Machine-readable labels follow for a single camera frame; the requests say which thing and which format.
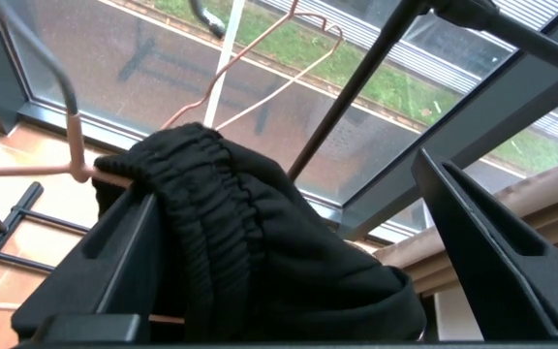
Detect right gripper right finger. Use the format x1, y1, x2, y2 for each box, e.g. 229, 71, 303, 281
411, 147, 558, 340

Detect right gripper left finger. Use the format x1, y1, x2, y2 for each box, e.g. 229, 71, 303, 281
11, 186, 165, 343

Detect black shorts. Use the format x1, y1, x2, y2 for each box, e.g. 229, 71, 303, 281
92, 121, 428, 343

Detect black clothes rack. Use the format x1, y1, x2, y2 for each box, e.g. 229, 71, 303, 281
0, 0, 558, 292

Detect beige curtain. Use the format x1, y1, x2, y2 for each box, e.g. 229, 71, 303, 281
373, 154, 558, 297

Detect window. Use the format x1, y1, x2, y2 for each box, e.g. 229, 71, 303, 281
0, 0, 558, 243

